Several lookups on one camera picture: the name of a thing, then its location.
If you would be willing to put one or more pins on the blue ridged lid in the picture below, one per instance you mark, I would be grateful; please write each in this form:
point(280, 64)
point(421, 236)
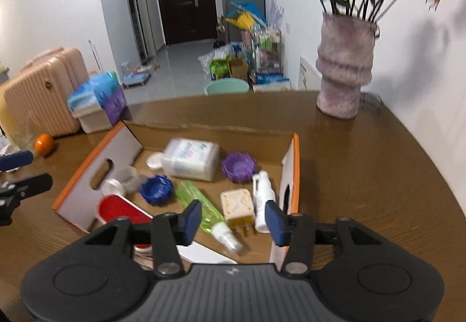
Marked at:
point(156, 189)

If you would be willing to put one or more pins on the red and white lint brush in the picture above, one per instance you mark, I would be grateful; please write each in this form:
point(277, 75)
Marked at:
point(116, 209)

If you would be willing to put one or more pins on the white flat board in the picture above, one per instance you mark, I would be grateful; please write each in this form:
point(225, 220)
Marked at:
point(308, 74)

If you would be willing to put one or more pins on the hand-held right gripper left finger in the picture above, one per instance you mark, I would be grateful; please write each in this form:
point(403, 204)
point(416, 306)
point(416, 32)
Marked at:
point(191, 222)

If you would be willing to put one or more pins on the large white plastic bottle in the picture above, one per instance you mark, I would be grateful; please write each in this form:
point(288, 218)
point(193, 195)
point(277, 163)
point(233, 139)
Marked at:
point(191, 158)

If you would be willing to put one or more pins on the white storage box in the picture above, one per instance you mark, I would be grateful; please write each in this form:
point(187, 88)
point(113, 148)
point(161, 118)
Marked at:
point(93, 122)

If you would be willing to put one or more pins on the purple feather decoration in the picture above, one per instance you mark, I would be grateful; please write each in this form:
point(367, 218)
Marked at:
point(276, 12)

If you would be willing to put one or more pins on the clear glass cup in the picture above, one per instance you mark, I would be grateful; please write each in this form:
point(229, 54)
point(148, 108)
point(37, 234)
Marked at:
point(25, 138)

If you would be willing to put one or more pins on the blue plastic item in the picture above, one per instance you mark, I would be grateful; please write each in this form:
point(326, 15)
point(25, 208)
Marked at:
point(249, 9)

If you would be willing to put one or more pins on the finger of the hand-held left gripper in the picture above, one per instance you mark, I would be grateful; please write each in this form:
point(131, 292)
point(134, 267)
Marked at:
point(16, 159)
point(31, 183)

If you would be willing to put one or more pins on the purple ridged lid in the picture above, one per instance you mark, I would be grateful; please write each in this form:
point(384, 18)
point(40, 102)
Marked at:
point(238, 166)

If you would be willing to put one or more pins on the interior side doorway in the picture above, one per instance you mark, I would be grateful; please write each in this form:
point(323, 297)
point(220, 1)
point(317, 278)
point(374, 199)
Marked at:
point(136, 9)

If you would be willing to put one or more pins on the small brown cardboard box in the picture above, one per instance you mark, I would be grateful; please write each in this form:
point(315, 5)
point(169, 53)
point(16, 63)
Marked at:
point(238, 69)

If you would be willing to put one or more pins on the green plastic basin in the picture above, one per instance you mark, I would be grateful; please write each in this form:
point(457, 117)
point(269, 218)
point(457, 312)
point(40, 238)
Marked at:
point(226, 87)

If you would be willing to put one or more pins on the pink ribbed vase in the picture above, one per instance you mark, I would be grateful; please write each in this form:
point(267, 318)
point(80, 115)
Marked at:
point(344, 67)

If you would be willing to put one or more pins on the green spray bottle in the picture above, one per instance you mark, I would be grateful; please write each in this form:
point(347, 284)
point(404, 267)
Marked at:
point(196, 200)

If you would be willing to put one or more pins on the small blue stool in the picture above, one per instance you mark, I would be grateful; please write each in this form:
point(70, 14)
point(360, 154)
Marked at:
point(135, 78)

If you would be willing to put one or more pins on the red cardboard box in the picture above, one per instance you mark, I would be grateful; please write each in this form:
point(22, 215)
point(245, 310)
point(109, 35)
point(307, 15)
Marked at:
point(83, 176)

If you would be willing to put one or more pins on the yellow watering can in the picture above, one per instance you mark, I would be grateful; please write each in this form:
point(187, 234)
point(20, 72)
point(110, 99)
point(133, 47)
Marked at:
point(242, 21)

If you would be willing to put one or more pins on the white lid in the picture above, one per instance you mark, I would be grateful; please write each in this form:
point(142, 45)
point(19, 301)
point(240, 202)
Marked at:
point(154, 162)

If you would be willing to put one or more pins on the white nasal spray bottle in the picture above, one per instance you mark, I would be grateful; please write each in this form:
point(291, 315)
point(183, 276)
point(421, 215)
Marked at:
point(263, 194)

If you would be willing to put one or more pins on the pink ribbed suitcase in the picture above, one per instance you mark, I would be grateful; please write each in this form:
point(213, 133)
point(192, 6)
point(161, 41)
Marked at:
point(47, 92)

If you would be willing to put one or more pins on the pink bucket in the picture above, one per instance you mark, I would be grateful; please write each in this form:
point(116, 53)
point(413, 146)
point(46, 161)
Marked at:
point(245, 37)

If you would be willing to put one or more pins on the blue packs under rack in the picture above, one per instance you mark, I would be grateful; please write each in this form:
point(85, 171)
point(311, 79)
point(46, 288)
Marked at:
point(271, 79)

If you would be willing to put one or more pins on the orange fruit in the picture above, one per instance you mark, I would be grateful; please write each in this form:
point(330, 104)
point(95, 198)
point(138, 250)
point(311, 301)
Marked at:
point(44, 144)

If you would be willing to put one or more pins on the green packaged bags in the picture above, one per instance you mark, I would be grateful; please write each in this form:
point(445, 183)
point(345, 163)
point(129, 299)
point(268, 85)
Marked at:
point(216, 65)

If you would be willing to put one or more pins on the small white round jar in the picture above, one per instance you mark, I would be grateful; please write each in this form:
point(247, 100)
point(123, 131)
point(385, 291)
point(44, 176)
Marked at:
point(113, 187)

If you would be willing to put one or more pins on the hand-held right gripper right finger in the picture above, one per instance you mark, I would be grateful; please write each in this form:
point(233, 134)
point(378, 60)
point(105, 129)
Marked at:
point(276, 223)

